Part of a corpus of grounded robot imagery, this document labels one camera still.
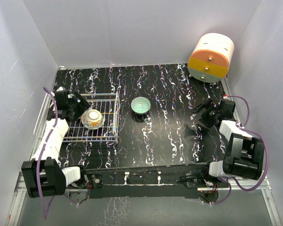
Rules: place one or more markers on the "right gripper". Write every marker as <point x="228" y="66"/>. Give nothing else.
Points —
<point x="204" y="118"/>

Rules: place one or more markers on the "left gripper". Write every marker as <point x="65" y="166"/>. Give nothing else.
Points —
<point x="82" y="105"/>

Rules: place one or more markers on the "yellow floral bowl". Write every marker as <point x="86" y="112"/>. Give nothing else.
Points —
<point x="92" y="119"/>

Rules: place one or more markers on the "mint green bowl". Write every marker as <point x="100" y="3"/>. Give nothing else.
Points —
<point x="140" y="105"/>

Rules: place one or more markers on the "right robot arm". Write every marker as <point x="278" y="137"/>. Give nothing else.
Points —
<point x="244" y="154"/>

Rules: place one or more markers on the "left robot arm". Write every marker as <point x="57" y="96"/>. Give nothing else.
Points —
<point x="42" y="174"/>

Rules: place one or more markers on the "round pastel drawer cabinet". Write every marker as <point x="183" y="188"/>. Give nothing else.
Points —
<point x="211" y="58"/>

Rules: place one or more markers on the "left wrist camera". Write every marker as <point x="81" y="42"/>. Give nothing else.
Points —
<point x="62" y="93"/>

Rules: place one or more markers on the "white wire dish rack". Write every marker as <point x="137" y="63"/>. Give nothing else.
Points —
<point x="106" y="103"/>

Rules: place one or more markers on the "aluminium frame rail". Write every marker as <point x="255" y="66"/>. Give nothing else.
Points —
<point x="18" y="201"/>

